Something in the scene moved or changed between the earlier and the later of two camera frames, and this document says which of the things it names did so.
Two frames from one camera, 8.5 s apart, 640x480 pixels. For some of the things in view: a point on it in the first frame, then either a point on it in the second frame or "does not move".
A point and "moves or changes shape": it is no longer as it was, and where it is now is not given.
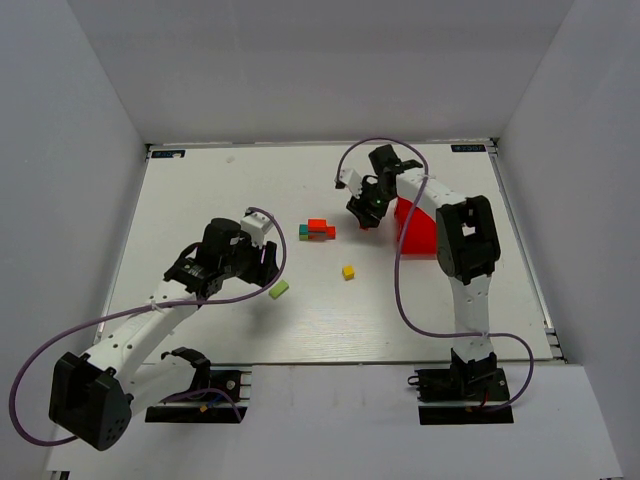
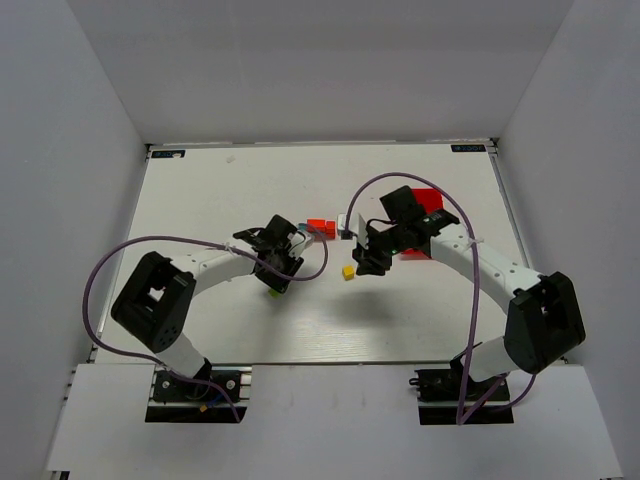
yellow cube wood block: [348, 272] does not move
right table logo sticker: [468, 148] does not move
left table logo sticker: [167, 153] does not move
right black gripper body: [365, 212] -> [372, 253]
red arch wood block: [317, 231] moves or changes shape
